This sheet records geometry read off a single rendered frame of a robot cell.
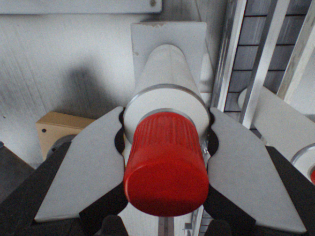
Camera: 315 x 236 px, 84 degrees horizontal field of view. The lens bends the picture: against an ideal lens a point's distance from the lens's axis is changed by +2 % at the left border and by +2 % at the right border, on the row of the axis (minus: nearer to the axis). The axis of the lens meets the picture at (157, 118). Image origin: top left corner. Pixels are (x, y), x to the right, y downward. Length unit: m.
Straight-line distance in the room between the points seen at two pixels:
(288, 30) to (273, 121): 0.15
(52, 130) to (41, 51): 0.16
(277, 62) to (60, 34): 0.38
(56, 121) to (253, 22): 0.40
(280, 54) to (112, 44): 0.28
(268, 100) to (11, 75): 0.48
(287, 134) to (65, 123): 0.39
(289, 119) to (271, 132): 0.02
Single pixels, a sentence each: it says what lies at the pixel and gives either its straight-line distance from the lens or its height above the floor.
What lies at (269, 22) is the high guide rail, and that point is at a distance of 0.24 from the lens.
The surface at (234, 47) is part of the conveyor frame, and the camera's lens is 0.32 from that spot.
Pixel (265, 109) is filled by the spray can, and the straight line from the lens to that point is 0.28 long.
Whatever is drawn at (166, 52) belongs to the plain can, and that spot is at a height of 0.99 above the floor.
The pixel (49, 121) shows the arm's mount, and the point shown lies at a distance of 0.44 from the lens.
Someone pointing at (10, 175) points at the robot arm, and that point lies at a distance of 0.29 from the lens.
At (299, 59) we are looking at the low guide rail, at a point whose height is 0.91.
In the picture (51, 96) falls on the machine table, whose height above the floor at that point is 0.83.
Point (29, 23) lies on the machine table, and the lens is 0.42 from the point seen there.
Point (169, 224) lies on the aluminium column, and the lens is 0.57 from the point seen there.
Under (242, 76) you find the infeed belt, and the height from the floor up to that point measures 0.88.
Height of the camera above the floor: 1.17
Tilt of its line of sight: 60 degrees down
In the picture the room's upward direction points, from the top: 174 degrees counter-clockwise
